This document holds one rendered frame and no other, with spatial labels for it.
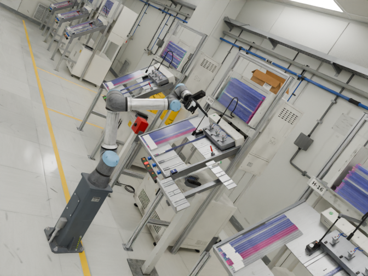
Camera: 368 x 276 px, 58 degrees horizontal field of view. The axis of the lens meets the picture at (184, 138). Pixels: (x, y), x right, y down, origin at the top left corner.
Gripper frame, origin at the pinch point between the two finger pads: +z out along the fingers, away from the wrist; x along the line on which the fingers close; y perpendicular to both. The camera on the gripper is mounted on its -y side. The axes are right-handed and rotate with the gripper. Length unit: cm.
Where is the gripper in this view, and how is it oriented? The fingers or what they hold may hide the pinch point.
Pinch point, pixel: (202, 111)
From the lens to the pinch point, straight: 213.6
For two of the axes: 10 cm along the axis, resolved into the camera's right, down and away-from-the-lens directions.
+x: -6.2, -4.1, -6.7
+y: -6.9, 6.9, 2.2
